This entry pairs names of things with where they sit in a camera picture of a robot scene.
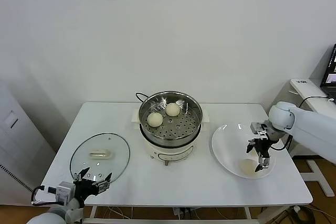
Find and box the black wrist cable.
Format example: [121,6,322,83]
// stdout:
[272,134,293,151]
[31,186,57,206]

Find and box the thin white floor cable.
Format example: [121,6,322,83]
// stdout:
[97,206,133,220]

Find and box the black open laptop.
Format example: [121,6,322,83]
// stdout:
[320,44,336,98]

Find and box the white metal cabinet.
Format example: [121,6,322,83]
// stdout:
[0,78,57,206]

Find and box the black laptop power adapter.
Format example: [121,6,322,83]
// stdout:
[299,97,335,109]

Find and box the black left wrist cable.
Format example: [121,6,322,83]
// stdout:
[31,186,57,206]

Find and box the white table frame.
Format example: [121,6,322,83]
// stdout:
[82,205,253,224]

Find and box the round glass pot lid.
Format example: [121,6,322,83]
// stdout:
[69,132,131,186]

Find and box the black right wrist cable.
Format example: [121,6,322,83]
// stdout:
[272,134,293,151]

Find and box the white electric cooker base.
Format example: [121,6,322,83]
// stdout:
[131,108,211,167]

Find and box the white steamed baozi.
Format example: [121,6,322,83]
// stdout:
[146,112,163,127]
[240,158,259,175]
[165,102,181,117]

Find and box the round white plate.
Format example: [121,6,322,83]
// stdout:
[211,123,276,180]

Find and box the black cooker power cable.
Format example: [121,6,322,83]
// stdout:
[135,92,149,103]

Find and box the black floor cable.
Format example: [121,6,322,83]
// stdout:
[288,205,336,224]

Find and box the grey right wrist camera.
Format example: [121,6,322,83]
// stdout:
[250,121,267,133]

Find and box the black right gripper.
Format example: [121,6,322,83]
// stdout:
[246,132,272,173]

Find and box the perforated steel steamer basket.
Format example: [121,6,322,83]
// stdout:
[138,91,204,142]

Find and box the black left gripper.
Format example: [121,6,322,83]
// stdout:
[73,166,112,205]

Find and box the white power strip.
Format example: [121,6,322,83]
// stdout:
[172,207,196,219]

